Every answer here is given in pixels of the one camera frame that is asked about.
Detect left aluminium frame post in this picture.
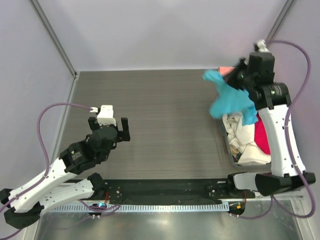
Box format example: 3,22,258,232
29,0,77,78

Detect slotted grey cable duct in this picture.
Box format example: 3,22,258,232
50,202,229,213

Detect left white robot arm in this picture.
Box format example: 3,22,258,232
0,117,131,230

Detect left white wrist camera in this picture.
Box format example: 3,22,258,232
97,105,117,126

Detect clear plastic bin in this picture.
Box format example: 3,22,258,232
215,91,273,169

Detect right aluminium frame post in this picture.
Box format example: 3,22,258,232
265,0,297,44

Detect cream t shirt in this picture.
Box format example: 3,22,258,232
221,112,272,166

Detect aluminium frame post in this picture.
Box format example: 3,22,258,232
265,0,297,44
29,0,77,78

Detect turquoise t shirt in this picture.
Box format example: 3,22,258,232
202,69,258,126

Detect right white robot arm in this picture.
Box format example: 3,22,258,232
224,51,316,198

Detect folded pink t shirt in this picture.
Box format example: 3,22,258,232
218,66,235,76

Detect red t shirt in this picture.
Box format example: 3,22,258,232
254,115,271,155

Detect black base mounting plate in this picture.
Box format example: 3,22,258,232
105,178,249,206

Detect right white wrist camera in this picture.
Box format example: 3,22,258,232
253,39,270,53

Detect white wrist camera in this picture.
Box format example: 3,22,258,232
97,105,117,126
253,39,270,53

